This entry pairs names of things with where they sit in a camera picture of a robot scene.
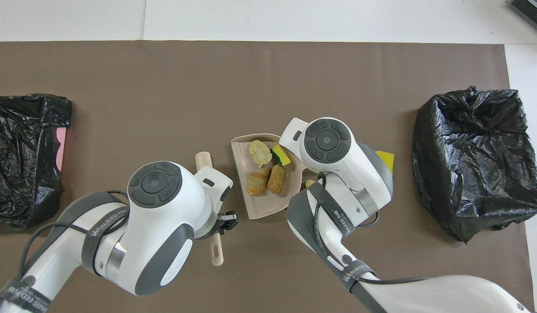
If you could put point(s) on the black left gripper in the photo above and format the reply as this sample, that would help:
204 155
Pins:
214 230

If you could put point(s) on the pale pink plastic dustpan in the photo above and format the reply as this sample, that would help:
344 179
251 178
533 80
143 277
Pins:
261 204

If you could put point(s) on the beige hand brush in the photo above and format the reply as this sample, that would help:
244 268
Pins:
217 256

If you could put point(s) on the striped croissant piece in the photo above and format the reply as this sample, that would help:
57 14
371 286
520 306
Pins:
257 182

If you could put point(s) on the brown oval nugget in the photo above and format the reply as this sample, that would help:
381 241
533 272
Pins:
276 179

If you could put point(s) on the yellow sponge with green pad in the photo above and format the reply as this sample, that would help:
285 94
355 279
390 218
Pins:
280 155

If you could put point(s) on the bent yellow sponge piece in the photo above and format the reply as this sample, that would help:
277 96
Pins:
309 183

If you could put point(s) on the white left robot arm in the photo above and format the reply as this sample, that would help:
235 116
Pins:
164 204

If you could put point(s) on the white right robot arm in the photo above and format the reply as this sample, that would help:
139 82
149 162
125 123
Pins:
329 143

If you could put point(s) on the right black trash bag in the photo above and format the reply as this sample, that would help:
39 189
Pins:
16 174

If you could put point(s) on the black trash bag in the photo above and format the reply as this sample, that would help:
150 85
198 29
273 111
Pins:
16 174
468 174

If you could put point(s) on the left black trash bag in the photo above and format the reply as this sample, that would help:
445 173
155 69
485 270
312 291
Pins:
468 174

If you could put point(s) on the brown table mat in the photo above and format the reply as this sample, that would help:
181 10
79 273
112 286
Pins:
268 69

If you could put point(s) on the dark ribbed flat object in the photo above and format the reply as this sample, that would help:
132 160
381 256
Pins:
533 11

